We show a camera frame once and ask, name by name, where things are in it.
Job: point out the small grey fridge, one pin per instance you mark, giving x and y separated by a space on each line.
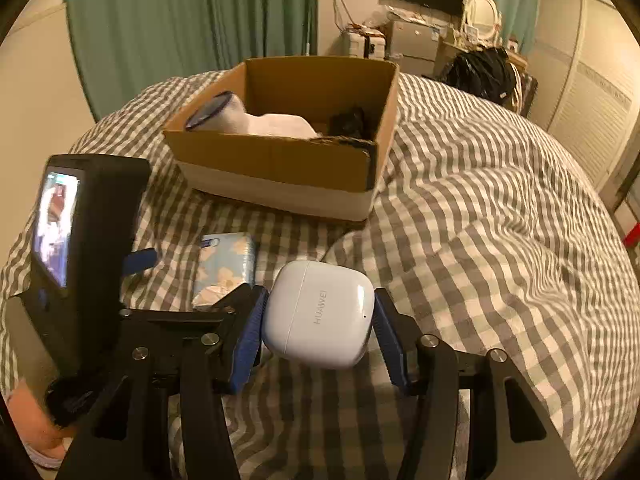
415 45

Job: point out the blue floral tissue pack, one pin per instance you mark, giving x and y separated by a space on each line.
225 260

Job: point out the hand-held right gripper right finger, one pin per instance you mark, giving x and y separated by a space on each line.
390 345

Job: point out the black bag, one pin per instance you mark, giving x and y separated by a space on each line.
482 72

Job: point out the person's left forearm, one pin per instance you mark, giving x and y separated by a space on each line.
35 420

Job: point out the oval white mirror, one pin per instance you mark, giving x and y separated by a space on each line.
482 15

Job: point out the white earbuds case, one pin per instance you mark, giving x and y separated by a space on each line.
320 320

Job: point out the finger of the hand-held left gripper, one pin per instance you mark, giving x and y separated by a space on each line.
170 321
140 261

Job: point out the white sock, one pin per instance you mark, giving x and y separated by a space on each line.
275 125

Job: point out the white louvred wardrobe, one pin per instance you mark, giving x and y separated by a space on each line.
590 85

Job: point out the black headphones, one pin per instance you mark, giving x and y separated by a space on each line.
350 122

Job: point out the cardboard box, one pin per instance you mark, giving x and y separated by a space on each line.
280 170

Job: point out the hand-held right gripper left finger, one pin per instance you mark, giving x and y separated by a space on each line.
247 340

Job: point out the red fire extinguisher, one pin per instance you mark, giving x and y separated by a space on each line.
634 235

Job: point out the grey checked blanket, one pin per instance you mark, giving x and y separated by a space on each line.
475 210

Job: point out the wide green curtain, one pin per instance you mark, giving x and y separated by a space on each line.
190 20

